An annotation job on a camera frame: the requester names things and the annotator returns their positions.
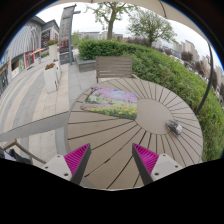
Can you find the tall dark sign pylon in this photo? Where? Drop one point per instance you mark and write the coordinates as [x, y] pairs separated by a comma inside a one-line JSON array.
[[65, 49]]

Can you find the green hedge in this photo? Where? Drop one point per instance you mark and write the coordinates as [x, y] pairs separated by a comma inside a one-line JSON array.
[[152, 65]]

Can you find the white planter near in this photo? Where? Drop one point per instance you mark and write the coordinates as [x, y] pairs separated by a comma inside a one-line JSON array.
[[50, 78]]

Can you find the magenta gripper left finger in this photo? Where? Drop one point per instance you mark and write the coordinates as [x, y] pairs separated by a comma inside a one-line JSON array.
[[70, 167]]

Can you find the slatted wooden chair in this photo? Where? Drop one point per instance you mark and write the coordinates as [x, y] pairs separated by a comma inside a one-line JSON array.
[[113, 67]]

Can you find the white planter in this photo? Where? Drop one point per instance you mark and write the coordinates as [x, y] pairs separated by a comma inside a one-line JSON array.
[[50, 78], [52, 45]]

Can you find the large tree right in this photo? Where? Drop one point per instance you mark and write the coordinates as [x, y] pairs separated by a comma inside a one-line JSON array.
[[150, 26]]

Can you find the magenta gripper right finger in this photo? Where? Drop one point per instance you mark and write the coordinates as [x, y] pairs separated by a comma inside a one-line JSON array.
[[152, 166]]

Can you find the large tree left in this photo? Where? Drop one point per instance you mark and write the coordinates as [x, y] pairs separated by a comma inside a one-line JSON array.
[[110, 16]]

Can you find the chair with dark clothing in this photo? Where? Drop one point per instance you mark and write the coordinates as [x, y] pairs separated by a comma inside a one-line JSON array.
[[7, 152]]

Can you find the white planter far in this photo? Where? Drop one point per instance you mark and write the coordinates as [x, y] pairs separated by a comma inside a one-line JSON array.
[[52, 45]]

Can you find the large tree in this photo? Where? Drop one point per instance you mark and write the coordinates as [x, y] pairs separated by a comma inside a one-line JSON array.
[[110, 16], [150, 26]]

